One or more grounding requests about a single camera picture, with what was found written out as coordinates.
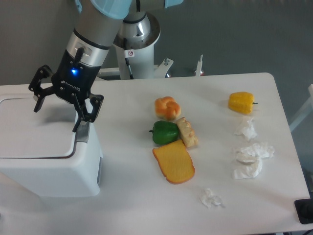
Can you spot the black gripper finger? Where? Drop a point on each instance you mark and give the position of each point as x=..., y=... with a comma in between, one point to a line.
x=84, y=115
x=40, y=93

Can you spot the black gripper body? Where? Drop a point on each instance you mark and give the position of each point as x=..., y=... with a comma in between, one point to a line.
x=73, y=78

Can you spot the white trash can lid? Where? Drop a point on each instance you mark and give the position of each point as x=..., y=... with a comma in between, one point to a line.
x=44, y=134

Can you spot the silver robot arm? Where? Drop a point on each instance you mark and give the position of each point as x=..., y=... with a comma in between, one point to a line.
x=99, y=23

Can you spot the white trash can body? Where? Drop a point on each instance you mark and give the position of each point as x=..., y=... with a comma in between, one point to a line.
x=77, y=175

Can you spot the knotted bread roll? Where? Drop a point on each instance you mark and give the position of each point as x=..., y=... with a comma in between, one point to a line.
x=166, y=108

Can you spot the green bell pepper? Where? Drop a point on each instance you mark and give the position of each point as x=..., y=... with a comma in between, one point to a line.
x=164, y=132

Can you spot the beige pastry piece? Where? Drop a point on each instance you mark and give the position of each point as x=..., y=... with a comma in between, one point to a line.
x=187, y=133

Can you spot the orange toast slice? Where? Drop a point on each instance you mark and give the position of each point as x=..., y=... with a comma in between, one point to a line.
x=175, y=162

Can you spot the yellow bell pepper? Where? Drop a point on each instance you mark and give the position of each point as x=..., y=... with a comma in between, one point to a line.
x=241, y=102

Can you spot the small crumpled white tissue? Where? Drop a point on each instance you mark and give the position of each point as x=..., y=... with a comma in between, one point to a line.
x=209, y=199

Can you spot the crumpled white tissue top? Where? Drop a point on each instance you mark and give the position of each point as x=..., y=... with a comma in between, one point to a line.
x=246, y=129

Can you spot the crumpled white tissue lower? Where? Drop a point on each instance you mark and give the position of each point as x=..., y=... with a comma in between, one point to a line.
x=247, y=170

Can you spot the crumpled white tissue middle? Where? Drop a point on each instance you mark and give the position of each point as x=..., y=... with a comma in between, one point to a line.
x=254, y=152

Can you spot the black device at edge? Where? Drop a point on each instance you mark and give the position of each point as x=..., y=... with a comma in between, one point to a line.
x=304, y=209

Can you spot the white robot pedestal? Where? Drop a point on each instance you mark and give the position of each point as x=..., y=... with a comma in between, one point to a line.
x=134, y=46

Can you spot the white frame at right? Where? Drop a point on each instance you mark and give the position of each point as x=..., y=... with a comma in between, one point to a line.
x=303, y=111

